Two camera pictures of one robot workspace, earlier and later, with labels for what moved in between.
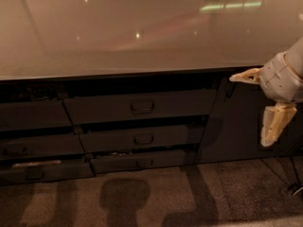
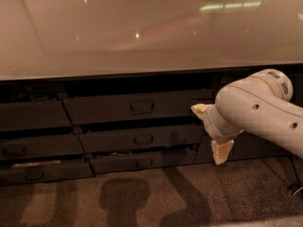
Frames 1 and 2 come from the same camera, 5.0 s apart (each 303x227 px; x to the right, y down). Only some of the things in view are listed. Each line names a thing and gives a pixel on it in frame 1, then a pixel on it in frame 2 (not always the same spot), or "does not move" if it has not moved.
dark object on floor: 293,187 does not move
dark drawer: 141,107 does not move
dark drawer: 142,139 does not move
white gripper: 278,78 → 210,123
